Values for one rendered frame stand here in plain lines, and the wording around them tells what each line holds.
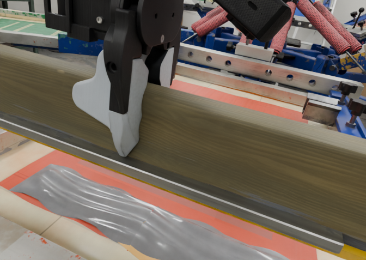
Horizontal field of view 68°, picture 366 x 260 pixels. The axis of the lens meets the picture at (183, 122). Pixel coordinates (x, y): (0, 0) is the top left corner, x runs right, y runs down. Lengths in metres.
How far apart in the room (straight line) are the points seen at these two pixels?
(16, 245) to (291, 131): 0.26
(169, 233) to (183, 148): 0.15
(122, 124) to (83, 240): 0.17
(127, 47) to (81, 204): 0.24
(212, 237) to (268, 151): 0.17
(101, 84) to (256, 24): 0.12
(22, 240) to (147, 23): 0.23
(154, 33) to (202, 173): 0.12
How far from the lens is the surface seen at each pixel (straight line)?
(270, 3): 0.18
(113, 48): 0.18
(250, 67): 0.94
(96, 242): 0.34
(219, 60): 0.95
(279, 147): 0.20
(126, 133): 0.22
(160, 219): 0.35
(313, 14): 1.35
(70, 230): 0.36
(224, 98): 0.79
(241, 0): 0.18
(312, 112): 0.72
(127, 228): 0.35
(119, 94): 0.19
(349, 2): 4.87
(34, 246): 0.30
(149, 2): 0.19
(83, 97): 0.24
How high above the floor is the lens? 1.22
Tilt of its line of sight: 26 degrees down
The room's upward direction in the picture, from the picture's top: 9 degrees clockwise
